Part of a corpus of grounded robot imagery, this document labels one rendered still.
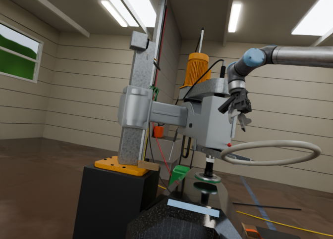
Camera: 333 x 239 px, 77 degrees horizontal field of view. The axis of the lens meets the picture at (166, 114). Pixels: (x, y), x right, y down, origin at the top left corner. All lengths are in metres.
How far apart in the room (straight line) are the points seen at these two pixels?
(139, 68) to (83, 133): 6.04
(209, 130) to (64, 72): 7.49
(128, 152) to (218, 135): 0.91
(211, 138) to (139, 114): 0.75
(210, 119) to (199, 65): 0.89
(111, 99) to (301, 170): 6.20
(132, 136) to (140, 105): 0.33
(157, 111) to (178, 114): 0.24
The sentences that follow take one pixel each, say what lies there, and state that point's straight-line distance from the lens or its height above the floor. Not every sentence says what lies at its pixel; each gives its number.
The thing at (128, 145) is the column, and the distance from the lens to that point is 2.14.
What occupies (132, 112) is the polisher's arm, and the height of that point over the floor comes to 1.30.
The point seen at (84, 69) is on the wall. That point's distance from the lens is 8.28.
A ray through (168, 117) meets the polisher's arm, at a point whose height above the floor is 1.31.
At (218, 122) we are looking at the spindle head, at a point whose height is 1.32.
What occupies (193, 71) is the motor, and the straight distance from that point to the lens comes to 2.41.
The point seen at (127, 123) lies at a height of 1.19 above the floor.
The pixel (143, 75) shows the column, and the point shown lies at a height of 1.68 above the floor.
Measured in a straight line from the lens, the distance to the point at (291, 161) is 1.46.
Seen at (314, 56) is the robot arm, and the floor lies 1.63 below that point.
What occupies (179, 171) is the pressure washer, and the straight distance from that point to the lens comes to 3.43.
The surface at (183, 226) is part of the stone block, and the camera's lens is 1.35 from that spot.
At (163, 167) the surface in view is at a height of 0.25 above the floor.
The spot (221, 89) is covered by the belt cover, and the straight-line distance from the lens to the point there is 1.74.
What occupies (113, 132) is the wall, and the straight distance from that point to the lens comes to 7.43.
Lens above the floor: 1.27
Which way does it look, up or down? 2 degrees up
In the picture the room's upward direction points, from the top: 9 degrees clockwise
